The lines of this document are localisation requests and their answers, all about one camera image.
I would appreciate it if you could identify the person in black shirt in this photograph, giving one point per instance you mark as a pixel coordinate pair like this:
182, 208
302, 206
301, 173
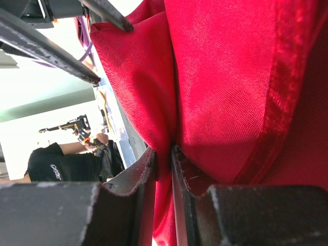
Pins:
73, 162

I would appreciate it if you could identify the red cloth napkin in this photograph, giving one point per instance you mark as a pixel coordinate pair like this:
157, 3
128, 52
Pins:
240, 86

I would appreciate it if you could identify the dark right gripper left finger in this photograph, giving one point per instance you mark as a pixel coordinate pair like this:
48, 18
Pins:
119, 212

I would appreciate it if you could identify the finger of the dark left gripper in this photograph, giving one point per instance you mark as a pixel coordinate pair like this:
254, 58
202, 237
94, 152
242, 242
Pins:
18, 34
109, 13

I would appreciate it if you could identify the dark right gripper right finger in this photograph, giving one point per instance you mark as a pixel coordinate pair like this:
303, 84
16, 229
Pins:
209, 213

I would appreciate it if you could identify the aluminium front rail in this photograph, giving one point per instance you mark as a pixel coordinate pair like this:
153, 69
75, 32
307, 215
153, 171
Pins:
129, 143

